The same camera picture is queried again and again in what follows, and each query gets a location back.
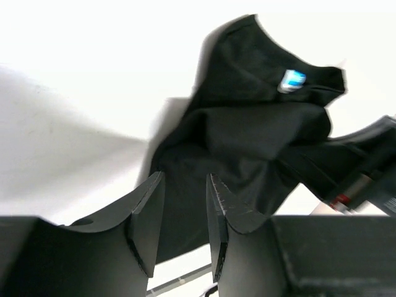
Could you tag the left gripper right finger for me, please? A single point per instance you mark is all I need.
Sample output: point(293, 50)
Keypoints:
point(247, 257)

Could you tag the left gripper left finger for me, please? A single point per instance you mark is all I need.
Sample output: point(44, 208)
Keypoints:
point(114, 250)

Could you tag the black t shirt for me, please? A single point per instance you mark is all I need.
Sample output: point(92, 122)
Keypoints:
point(254, 101)

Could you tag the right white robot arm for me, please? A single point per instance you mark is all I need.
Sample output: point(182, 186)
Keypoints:
point(351, 172)

